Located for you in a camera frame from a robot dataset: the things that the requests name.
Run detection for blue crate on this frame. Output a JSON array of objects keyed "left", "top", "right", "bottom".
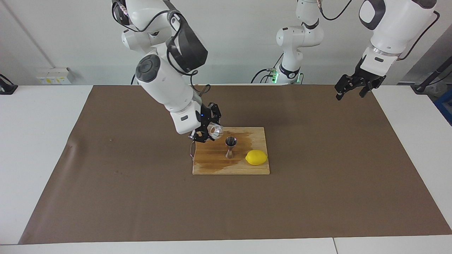
[{"left": 434, "top": 89, "right": 452, "bottom": 126}]

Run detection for black base cable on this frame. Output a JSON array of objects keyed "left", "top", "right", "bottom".
[{"left": 251, "top": 49, "right": 284, "bottom": 84}]

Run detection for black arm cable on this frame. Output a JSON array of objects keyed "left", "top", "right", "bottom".
[
  {"left": 112, "top": 0, "right": 212, "bottom": 98},
  {"left": 318, "top": 0, "right": 440, "bottom": 61}
]

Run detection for black clamp mount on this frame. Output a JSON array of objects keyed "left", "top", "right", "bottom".
[{"left": 0, "top": 73, "right": 19, "bottom": 95}]

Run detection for wooden cutting board, metal handle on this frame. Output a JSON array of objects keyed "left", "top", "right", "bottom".
[{"left": 190, "top": 127, "right": 270, "bottom": 175}]

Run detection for black stand pole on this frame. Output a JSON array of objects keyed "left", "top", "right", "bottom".
[{"left": 411, "top": 56, "right": 452, "bottom": 94}]

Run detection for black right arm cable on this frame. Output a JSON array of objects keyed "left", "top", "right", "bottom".
[{"left": 112, "top": 0, "right": 212, "bottom": 98}]

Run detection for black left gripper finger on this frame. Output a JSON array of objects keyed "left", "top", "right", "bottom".
[
  {"left": 334, "top": 73, "right": 359, "bottom": 101},
  {"left": 358, "top": 80, "right": 381, "bottom": 98}
]

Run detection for brown paper table mat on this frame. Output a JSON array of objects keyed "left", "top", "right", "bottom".
[{"left": 18, "top": 84, "right": 452, "bottom": 245}]

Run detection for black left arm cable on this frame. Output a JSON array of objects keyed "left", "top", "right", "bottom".
[{"left": 318, "top": 0, "right": 440, "bottom": 61}]

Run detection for white box with yellow labels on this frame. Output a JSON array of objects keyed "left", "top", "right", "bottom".
[{"left": 36, "top": 68, "right": 73, "bottom": 85}]

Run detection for yellow lemon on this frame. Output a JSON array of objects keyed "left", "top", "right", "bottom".
[{"left": 245, "top": 149, "right": 268, "bottom": 166}]

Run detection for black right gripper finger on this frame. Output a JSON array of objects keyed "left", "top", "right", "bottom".
[
  {"left": 209, "top": 102, "right": 222, "bottom": 123},
  {"left": 189, "top": 128, "right": 209, "bottom": 143}
]

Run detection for small clear glass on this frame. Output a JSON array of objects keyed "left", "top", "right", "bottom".
[{"left": 208, "top": 122, "right": 224, "bottom": 140}]

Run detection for steel double jigger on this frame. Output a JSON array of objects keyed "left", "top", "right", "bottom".
[{"left": 225, "top": 137, "right": 238, "bottom": 159}]

